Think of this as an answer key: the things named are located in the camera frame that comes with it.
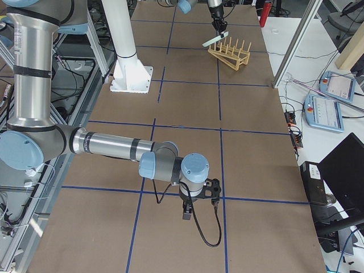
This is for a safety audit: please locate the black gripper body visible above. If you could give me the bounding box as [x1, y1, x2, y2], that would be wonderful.
[211, 11, 228, 32]
[182, 196, 196, 220]

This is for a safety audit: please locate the light green ceramic plate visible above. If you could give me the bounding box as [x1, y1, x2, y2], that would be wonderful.
[202, 31, 229, 47]

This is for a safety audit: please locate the wooden dish rack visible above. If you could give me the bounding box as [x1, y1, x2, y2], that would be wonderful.
[208, 38, 251, 71]

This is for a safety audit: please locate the red water bottle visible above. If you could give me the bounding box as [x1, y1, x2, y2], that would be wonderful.
[259, 1, 272, 28]

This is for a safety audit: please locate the black power strip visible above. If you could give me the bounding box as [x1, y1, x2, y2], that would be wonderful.
[284, 111, 303, 151]

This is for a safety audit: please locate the far teach pendant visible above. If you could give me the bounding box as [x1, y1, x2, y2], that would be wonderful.
[319, 71, 356, 103]

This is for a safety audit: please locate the teach pendant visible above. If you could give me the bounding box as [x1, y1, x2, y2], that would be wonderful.
[304, 94, 344, 133]
[319, 71, 356, 103]

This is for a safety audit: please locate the near teach pendant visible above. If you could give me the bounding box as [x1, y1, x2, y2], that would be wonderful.
[304, 94, 344, 133]

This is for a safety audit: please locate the black laptop computer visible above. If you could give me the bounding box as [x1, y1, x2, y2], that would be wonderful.
[300, 133, 363, 236]

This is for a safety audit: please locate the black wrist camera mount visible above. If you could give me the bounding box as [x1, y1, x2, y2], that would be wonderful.
[196, 179, 221, 199]

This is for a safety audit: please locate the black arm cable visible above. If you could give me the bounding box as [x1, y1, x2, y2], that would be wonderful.
[152, 179, 223, 247]

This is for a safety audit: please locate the aluminium frame post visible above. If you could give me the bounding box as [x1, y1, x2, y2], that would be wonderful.
[272, 0, 322, 88]

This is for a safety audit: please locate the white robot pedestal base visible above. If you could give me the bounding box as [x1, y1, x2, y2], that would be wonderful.
[102, 0, 153, 94]

